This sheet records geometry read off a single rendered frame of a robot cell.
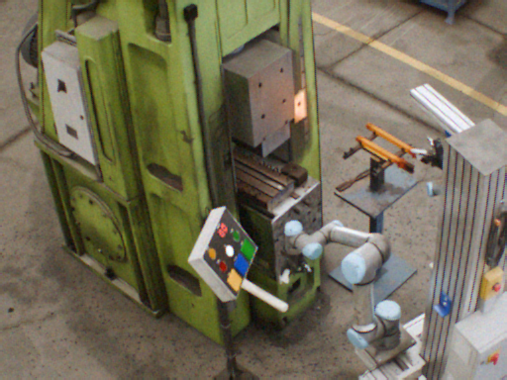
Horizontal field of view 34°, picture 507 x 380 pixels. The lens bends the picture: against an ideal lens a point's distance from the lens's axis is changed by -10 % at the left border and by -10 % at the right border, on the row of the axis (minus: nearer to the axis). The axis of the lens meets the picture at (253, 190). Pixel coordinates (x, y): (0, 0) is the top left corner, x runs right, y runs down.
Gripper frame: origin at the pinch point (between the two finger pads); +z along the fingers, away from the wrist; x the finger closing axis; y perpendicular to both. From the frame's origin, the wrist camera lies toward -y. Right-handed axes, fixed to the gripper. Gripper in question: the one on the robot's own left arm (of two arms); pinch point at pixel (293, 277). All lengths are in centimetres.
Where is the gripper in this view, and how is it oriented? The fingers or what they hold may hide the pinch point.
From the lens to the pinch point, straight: 420.8
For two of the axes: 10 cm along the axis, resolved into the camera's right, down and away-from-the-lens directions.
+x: 8.7, -3.8, 3.2
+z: 0.8, 7.4, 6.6
